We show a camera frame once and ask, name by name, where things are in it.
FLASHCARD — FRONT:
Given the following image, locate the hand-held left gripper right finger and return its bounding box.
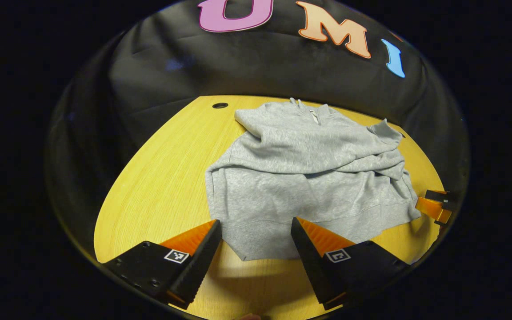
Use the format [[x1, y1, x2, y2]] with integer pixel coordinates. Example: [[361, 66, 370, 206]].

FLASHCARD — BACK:
[[291, 216, 410, 312]]

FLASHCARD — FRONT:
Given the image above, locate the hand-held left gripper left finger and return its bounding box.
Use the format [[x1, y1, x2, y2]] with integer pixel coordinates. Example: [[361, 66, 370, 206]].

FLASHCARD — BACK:
[[101, 219, 223, 311]]

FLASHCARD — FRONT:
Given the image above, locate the grey zip-neck sweatshirt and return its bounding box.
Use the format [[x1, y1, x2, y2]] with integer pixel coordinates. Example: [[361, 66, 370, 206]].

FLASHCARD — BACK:
[[205, 98, 422, 262]]

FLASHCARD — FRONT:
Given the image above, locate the black backdrop cloth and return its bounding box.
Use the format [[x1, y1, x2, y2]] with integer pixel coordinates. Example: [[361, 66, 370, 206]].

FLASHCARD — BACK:
[[45, 0, 468, 240]]

